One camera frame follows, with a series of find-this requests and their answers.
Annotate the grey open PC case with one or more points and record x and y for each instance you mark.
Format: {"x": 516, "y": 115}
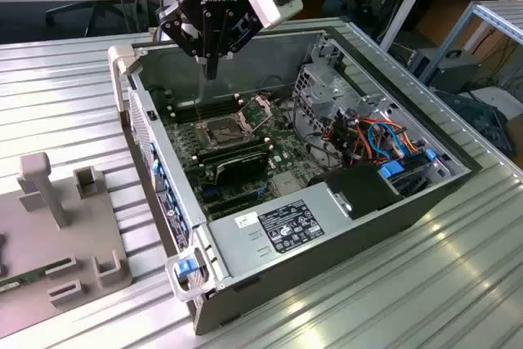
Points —
{"x": 327, "y": 267}

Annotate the aluminium frame shelf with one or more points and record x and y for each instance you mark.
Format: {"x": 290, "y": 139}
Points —
{"x": 502, "y": 22}

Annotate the blue case latch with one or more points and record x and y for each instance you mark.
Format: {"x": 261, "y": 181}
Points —
{"x": 184, "y": 267}

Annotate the silver power supply unit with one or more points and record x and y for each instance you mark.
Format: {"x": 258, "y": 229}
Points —
{"x": 241, "y": 251}

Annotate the brown cardboard sheet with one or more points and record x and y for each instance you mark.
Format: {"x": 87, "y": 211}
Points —
{"x": 441, "y": 18}

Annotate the black RAM slot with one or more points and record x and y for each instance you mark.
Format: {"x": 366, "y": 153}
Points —
{"x": 237, "y": 145}
{"x": 186, "y": 103}
{"x": 189, "y": 114}
{"x": 239, "y": 153}

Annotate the silver chipset heatsink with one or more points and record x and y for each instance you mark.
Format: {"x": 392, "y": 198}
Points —
{"x": 285, "y": 183}

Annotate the silver disk bay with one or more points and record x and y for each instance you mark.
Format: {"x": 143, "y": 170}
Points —
{"x": 417, "y": 179}

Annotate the black office chair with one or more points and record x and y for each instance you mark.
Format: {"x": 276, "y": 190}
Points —
{"x": 95, "y": 5}

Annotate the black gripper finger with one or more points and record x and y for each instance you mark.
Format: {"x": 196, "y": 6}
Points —
{"x": 241, "y": 30}
{"x": 180, "y": 26}

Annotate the silver drive cage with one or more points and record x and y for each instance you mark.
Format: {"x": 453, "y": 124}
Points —
{"x": 327, "y": 97}

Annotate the black graphics card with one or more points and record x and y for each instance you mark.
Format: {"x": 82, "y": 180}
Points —
{"x": 241, "y": 169}

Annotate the small blue drive latch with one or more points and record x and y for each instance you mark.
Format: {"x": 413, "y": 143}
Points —
{"x": 430, "y": 154}

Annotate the grey parts rack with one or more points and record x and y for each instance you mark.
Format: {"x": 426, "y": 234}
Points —
{"x": 41, "y": 234}

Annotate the green RAM stick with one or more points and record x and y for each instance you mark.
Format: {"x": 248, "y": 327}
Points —
{"x": 37, "y": 273}

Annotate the blue disk carrier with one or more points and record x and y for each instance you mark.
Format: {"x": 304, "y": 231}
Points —
{"x": 390, "y": 171}

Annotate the black expansion slot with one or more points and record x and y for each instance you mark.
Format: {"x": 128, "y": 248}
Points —
{"x": 226, "y": 208}
{"x": 233, "y": 198}

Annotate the dark tinted plastic bin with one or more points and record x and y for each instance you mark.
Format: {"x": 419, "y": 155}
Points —
{"x": 470, "y": 112}

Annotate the brown cardboard box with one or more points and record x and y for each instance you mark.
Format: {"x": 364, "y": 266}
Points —
{"x": 515, "y": 132}

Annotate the black CPU socket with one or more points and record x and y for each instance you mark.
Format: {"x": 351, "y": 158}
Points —
{"x": 222, "y": 133}

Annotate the green motherboard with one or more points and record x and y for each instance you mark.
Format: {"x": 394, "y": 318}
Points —
{"x": 286, "y": 148}

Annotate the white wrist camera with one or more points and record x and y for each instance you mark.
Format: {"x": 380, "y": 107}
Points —
{"x": 269, "y": 3}

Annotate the blue expansion slot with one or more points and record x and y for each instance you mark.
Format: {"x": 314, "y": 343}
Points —
{"x": 208, "y": 191}

